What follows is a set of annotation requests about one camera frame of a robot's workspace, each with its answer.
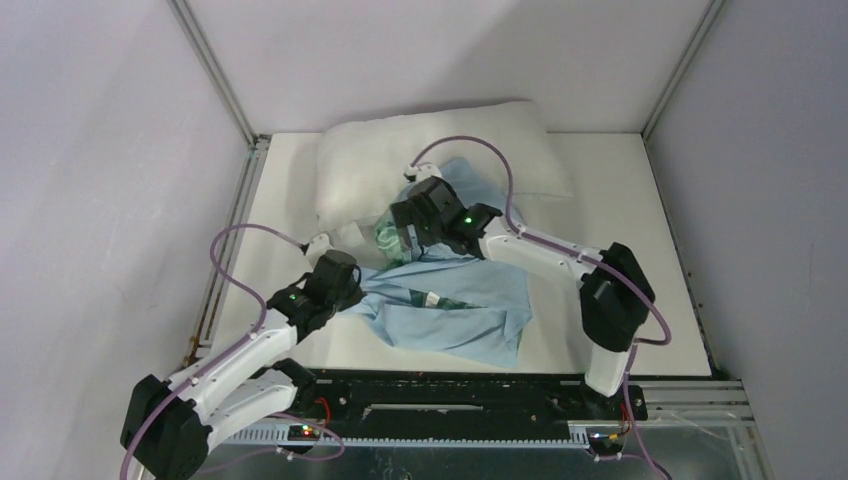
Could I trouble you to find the white pillow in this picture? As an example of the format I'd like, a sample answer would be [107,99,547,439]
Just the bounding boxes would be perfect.
[316,101,575,247]

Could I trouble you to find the light blue pillowcase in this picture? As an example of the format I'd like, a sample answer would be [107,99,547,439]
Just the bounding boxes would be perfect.
[344,157,534,370]

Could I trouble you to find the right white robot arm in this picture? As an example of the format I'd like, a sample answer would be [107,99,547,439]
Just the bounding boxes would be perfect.
[389,176,655,418]

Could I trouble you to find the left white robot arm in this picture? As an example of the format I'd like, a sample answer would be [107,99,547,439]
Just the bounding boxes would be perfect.
[120,250,364,479]

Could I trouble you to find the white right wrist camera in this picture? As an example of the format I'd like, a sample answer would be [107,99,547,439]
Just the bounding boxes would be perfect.
[403,163,442,183]

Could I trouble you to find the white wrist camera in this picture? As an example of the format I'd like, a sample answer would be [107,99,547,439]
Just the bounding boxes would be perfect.
[403,163,442,183]
[301,233,332,257]

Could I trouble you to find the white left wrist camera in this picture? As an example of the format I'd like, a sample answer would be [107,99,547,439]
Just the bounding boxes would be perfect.
[301,233,332,257]

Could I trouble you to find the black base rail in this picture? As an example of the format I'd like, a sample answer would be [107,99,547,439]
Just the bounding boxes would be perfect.
[286,369,648,444]

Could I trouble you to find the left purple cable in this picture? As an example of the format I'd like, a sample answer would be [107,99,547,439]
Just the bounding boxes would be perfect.
[119,223,313,480]

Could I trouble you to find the purple cable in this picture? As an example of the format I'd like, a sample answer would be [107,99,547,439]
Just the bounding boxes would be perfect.
[119,223,313,480]
[410,135,673,480]

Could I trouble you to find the aluminium frame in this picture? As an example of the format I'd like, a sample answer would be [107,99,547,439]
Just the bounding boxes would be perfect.
[194,134,763,479]

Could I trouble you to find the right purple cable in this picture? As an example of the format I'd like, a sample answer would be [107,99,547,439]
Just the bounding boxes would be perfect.
[410,135,673,480]

